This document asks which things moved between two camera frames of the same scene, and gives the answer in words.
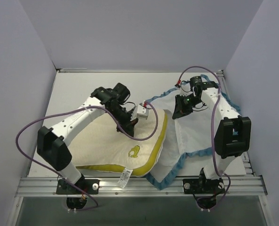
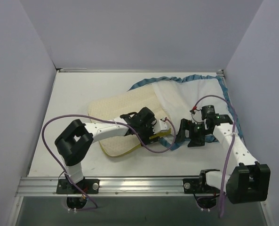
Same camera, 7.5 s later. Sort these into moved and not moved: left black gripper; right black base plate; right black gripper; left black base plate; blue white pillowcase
Moved: right black gripper; left black gripper; blue white pillowcase
Not moved: right black base plate; left black base plate
